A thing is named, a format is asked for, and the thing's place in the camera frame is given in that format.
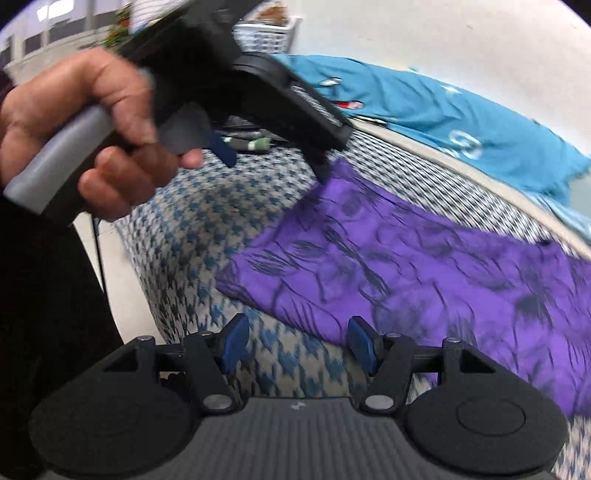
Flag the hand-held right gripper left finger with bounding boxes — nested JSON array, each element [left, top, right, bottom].
[[102, 313, 250, 414]]

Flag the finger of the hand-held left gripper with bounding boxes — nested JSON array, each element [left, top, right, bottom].
[[208, 130, 239, 168], [307, 145, 333, 183]]

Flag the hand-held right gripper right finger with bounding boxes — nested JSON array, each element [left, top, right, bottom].
[[347, 316, 490, 414]]

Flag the purple floral garment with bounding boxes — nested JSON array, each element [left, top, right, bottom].
[[216, 159, 591, 416]]

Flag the person's left hand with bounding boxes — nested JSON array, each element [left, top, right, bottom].
[[0, 48, 204, 222]]

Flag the white laundry basket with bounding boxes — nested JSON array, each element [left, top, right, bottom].
[[232, 16, 303, 54]]

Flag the brown crumpled item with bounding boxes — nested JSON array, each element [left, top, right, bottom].
[[254, 4, 291, 23]]

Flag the green potted plant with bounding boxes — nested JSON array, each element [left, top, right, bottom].
[[104, 2, 134, 47]]

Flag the person's black trousers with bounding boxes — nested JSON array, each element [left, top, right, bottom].
[[0, 189, 126, 480]]

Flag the light blue cloth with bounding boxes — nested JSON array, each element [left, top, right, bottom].
[[524, 189, 591, 241]]

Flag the black cable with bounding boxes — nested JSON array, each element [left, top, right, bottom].
[[91, 215, 110, 301]]

